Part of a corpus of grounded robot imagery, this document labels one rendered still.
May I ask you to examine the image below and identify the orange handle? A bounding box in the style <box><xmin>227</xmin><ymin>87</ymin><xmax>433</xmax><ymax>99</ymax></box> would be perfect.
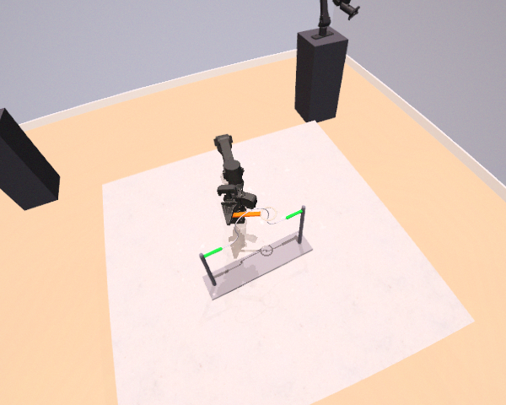
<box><xmin>232</xmin><ymin>206</ymin><xmax>277</xmax><ymax>221</ymax></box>

